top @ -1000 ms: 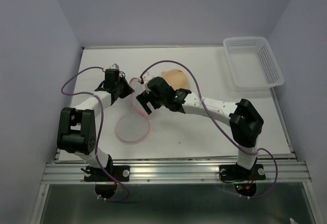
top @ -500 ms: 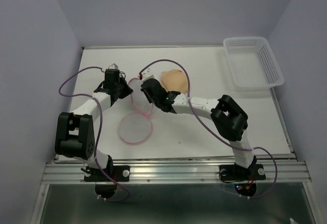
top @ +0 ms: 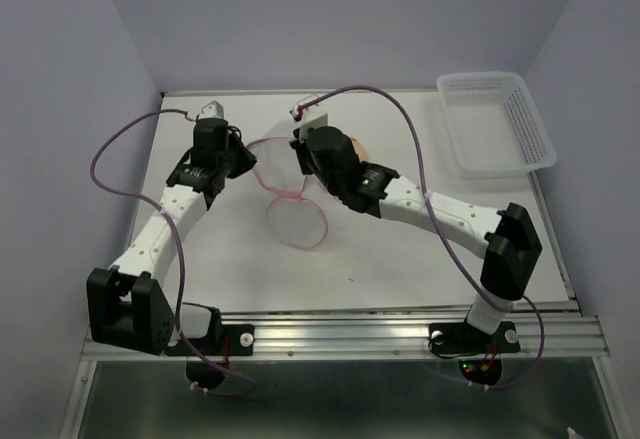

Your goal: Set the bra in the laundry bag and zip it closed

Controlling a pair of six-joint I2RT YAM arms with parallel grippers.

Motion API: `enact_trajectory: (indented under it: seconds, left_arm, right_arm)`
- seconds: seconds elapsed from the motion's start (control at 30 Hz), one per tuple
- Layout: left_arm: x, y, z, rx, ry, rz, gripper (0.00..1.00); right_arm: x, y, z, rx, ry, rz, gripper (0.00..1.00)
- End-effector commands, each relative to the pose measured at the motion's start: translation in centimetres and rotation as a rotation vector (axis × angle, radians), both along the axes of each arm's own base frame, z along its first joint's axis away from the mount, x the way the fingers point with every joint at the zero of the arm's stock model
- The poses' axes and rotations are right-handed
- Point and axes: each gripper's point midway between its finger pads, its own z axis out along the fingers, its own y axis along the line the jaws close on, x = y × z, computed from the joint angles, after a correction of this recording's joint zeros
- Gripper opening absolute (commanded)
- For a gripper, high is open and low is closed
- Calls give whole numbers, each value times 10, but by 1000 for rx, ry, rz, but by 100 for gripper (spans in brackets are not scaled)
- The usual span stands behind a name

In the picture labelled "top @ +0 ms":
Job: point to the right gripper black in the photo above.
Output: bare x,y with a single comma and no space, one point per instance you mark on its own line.
300,143

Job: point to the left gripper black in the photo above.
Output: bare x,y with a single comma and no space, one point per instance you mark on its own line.
246,161

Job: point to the beige bra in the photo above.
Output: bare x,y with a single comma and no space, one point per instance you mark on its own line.
360,151

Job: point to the pink-trimmed mesh laundry bag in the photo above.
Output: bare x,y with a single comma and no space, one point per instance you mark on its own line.
295,220

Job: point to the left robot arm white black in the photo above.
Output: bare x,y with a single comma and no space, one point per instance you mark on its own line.
126,301

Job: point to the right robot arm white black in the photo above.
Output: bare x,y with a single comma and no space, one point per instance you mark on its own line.
505,239

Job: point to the white plastic perforated basket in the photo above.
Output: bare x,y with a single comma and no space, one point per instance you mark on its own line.
494,125

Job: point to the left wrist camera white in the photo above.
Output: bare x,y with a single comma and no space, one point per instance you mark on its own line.
211,110

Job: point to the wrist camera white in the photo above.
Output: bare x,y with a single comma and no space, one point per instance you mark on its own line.
211,110
310,118

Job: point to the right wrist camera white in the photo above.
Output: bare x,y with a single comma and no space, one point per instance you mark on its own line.
310,118

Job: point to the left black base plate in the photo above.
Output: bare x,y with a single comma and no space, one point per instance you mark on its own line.
208,369

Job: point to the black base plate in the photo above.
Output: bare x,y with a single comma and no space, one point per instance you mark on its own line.
478,353
208,369

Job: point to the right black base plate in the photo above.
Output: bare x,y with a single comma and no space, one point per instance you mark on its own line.
478,353

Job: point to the aluminium rail frame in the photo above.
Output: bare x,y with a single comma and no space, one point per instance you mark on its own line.
371,289

